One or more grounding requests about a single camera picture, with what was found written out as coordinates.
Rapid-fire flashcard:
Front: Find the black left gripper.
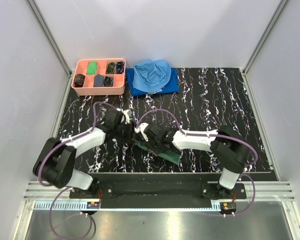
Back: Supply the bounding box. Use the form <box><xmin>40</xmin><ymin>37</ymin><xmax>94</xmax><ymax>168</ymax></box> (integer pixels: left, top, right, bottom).
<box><xmin>114</xmin><ymin>120</ymin><xmax>142</xmax><ymax>144</ymax></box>

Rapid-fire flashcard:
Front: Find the dark green cloth napkin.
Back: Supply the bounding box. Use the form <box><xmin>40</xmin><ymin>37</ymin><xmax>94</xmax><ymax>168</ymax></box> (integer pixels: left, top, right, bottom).
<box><xmin>135</xmin><ymin>141</ymin><xmax>181</xmax><ymax>165</ymax></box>

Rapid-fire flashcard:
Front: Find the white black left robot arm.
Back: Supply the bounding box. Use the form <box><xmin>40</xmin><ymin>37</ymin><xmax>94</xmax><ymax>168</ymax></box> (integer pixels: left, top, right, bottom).
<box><xmin>32</xmin><ymin>109</ymin><xmax>135</xmax><ymax>198</ymax></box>

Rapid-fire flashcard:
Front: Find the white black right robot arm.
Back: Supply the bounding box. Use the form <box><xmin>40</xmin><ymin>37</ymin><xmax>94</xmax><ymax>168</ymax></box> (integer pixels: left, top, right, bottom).
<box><xmin>134</xmin><ymin>123</ymin><xmax>258</xmax><ymax>200</ymax></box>

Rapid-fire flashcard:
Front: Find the black patterned rolled sock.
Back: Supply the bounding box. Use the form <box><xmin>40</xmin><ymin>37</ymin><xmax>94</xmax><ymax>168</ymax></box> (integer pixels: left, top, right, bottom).
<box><xmin>103</xmin><ymin>76</ymin><xmax>114</xmax><ymax>87</ymax></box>

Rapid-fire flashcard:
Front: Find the light blue bucket hat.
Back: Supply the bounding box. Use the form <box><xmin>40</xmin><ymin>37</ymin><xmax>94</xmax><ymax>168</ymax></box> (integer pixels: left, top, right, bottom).
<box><xmin>132</xmin><ymin>60</ymin><xmax>172</xmax><ymax>93</ymax></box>

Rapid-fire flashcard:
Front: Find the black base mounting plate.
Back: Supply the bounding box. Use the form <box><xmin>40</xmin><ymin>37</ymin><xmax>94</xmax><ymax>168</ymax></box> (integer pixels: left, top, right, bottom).
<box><xmin>69</xmin><ymin>173</ymin><xmax>247</xmax><ymax>210</ymax></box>

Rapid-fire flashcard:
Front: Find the blue folded cloth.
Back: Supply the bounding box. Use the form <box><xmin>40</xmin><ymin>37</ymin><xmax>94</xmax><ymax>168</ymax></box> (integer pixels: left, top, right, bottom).
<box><xmin>125</xmin><ymin>68</ymin><xmax>180</xmax><ymax>97</ymax></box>

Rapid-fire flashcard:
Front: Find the grey folded cloth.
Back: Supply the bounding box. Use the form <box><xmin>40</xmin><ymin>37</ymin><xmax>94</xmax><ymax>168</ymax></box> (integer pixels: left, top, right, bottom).
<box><xmin>93</xmin><ymin>74</ymin><xmax>104</xmax><ymax>88</ymax></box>

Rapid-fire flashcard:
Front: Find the black yellow rolled sock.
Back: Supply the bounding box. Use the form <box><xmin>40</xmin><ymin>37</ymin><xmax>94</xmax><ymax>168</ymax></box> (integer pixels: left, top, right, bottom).
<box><xmin>106</xmin><ymin>61</ymin><xmax>116</xmax><ymax>75</ymax></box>

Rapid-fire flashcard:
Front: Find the black blue rolled sock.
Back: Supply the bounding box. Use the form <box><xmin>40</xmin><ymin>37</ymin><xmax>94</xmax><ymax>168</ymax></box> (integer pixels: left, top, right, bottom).
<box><xmin>115</xmin><ymin>61</ymin><xmax>125</xmax><ymax>74</ymax></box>

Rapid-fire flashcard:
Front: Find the pink compartment tray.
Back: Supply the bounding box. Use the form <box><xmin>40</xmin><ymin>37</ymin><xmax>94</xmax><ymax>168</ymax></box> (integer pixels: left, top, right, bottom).
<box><xmin>71</xmin><ymin>58</ymin><xmax>126</xmax><ymax>96</ymax></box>

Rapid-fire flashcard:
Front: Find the green rolled cloth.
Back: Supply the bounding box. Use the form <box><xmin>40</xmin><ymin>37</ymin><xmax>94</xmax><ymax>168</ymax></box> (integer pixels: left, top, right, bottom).
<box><xmin>86</xmin><ymin>61</ymin><xmax>98</xmax><ymax>75</ymax></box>

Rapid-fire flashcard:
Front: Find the dark rolled sock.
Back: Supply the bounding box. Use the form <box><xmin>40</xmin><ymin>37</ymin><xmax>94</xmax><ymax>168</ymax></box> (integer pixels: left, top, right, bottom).
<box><xmin>73</xmin><ymin>73</ymin><xmax>86</xmax><ymax>88</ymax></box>

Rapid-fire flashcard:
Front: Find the black marble pattern mat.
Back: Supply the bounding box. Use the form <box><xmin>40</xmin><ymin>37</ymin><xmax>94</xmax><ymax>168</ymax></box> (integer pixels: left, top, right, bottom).
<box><xmin>57</xmin><ymin>67</ymin><xmax>271</xmax><ymax>173</ymax></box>

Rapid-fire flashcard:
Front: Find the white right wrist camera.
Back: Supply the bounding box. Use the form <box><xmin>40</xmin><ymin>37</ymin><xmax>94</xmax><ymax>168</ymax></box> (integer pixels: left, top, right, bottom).
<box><xmin>134</xmin><ymin>122</ymin><xmax>149</xmax><ymax>142</ymax></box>

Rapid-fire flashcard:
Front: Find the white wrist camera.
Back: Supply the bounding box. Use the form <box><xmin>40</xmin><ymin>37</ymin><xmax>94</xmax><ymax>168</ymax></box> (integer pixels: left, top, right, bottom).
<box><xmin>117</xmin><ymin>108</ymin><xmax>132</xmax><ymax>124</ymax></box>
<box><xmin>134</xmin><ymin>122</ymin><xmax>149</xmax><ymax>142</ymax></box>

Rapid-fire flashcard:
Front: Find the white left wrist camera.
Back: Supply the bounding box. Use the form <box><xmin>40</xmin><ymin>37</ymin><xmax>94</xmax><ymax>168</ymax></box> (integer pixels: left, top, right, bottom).
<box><xmin>117</xmin><ymin>108</ymin><xmax>132</xmax><ymax>124</ymax></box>

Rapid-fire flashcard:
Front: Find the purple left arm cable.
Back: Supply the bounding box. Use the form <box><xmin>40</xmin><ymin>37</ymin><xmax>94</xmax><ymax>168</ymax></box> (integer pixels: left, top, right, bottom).
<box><xmin>38</xmin><ymin>101</ymin><xmax>122</xmax><ymax>240</ymax></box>

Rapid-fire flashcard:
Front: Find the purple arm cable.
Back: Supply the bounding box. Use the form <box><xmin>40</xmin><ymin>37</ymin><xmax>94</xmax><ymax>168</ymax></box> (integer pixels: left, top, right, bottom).
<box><xmin>38</xmin><ymin>101</ymin><xmax>122</xmax><ymax>240</ymax></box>
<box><xmin>137</xmin><ymin>109</ymin><xmax>260</xmax><ymax>217</ymax></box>

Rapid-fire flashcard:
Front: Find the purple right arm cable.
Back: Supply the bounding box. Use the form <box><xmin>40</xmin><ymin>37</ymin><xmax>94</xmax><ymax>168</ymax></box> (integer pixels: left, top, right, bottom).
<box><xmin>137</xmin><ymin>109</ymin><xmax>260</xmax><ymax>217</ymax></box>

